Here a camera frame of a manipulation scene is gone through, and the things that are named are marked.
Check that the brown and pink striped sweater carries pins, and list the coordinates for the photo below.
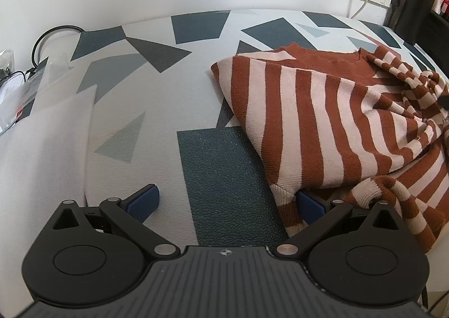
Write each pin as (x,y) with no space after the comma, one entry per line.
(315,121)

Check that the geometric patterned table mat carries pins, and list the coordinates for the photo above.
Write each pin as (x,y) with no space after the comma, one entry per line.
(217,170)

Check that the clear plastic bags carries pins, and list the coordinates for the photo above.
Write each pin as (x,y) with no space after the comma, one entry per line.
(21,93)

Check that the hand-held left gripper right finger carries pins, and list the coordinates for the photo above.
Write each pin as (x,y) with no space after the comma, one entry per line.
(310,207)

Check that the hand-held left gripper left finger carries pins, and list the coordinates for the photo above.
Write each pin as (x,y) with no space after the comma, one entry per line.
(143,200)

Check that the black water bottle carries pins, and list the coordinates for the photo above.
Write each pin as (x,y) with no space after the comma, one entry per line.
(415,12)

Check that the red vase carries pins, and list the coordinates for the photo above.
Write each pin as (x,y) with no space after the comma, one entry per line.
(445,7)

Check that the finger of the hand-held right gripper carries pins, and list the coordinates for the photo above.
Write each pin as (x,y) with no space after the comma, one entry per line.
(444,101)

